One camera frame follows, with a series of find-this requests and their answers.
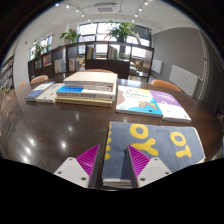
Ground large potted plant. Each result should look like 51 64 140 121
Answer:
105 21 137 43

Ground dark blue book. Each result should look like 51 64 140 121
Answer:
24 81 56 103

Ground colourful illustrated book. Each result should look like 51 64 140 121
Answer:
115 85 165 119

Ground flat tan book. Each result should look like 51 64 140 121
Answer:
54 96 115 109

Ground blue and white book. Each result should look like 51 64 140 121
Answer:
55 84 117 102

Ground wall bookshelf unit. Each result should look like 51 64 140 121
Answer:
0 54 16 102

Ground purple and white book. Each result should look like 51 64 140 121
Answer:
148 89 193 124

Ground large white radiator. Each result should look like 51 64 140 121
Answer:
168 64 200 98

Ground medium potted plant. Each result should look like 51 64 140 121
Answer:
59 28 82 45

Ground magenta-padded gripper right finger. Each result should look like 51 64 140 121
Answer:
124 144 173 189

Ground grey towel with yellow letters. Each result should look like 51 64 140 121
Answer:
101 120 207 190

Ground small white radiator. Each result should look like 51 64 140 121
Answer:
150 58 165 75

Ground ceiling air conditioner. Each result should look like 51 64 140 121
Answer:
92 2 119 15

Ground group of orange chairs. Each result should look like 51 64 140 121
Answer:
17 68 183 94

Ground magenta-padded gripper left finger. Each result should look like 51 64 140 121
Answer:
53 143 101 189

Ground dark open shelf unit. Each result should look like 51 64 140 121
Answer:
27 41 155 84

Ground group of ceiling spotlights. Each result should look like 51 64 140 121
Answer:
54 0 150 23

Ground small potted plant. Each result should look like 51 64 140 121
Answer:
31 42 51 58

